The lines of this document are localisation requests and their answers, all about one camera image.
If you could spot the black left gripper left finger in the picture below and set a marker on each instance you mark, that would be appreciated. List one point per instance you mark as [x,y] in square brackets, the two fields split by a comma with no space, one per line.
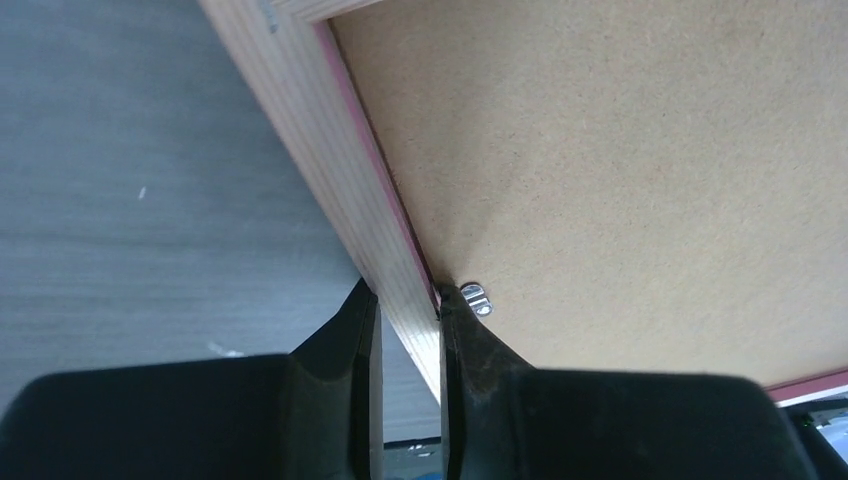
[313,413]

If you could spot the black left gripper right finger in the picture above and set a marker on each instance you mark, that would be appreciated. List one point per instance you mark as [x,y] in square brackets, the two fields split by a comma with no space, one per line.
[503,418]

